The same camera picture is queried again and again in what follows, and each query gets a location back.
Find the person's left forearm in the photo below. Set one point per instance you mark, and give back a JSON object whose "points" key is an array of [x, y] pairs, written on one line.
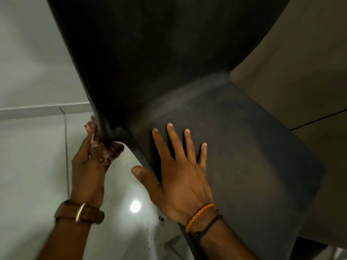
{"points": [[65, 238]]}

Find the person's right middle finger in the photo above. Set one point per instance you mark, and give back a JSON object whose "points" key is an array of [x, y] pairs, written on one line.
{"points": [[176, 140]]}

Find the person's left hand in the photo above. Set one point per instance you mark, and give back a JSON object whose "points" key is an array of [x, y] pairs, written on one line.
{"points": [[88, 175]]}

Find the red patterned cleaning cloth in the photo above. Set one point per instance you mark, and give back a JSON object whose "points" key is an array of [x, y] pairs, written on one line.
{"points": [[112, 151]]}

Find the person's left fingers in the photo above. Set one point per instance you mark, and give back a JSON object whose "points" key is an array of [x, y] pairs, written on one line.
{"points": [[90, 150]]}

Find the person's right hand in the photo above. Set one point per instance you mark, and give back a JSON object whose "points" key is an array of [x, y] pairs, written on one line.
{"points": [[182, 181]]}

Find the brown leather wristband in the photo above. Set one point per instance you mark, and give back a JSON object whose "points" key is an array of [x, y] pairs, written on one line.
{"points": [[78, 212]]}

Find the person's right little finger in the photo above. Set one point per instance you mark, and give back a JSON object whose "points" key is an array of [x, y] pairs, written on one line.
{"points": [[202, 155]]}

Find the black plastic chair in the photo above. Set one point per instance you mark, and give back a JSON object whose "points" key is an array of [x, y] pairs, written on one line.
{"points": [[217, 119]]}

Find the person's right forearm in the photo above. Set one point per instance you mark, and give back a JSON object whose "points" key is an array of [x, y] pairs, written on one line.
{"points": [[222, 240]]}

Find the person's right thumb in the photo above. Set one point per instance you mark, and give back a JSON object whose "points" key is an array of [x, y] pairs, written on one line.
{"points": [[145, 178]]}

